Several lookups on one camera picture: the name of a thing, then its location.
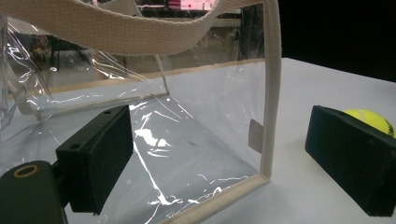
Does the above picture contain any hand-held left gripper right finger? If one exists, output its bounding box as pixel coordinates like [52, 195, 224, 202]
[304, 105, 396, 217]

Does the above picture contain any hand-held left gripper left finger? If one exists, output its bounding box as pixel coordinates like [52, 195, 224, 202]
[55, 105, 134, 217]

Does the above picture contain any clear plastic tote bag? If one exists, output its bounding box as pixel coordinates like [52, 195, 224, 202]
[0, 0, 283, 224]

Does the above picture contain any yellow tennis ball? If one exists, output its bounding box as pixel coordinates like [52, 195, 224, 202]
[343, 108, 396, 139]

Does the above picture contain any lit monitor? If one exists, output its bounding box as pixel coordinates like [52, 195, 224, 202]
[168, 0, 218, 11]

